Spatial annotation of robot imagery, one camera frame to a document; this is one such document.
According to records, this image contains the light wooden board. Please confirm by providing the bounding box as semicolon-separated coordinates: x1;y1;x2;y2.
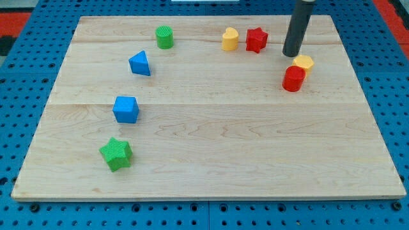
12;15;406;202

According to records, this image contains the yellow heart block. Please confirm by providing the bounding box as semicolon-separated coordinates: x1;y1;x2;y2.
222;27;239;51

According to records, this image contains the blue cube block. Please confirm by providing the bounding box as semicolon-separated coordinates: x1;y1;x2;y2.
112;96;139;123

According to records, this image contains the blue triangle block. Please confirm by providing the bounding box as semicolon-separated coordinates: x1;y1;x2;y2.
128;50;151;76

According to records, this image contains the green cylinder block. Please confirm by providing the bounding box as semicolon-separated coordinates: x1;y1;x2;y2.
155;26;174;49

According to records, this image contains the red star block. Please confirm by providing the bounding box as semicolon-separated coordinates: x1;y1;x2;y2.
246;27;268;53

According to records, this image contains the green star block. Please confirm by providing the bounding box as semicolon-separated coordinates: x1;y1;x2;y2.
99;137;133;172

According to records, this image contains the red cylinder block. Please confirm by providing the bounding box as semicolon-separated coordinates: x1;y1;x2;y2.
282;66;306;92

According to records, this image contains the yellow hexagon block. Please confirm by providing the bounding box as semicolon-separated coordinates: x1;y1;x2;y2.
292;55;314;77

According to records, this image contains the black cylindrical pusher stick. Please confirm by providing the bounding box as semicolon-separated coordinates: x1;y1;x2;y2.
282;0;316;58

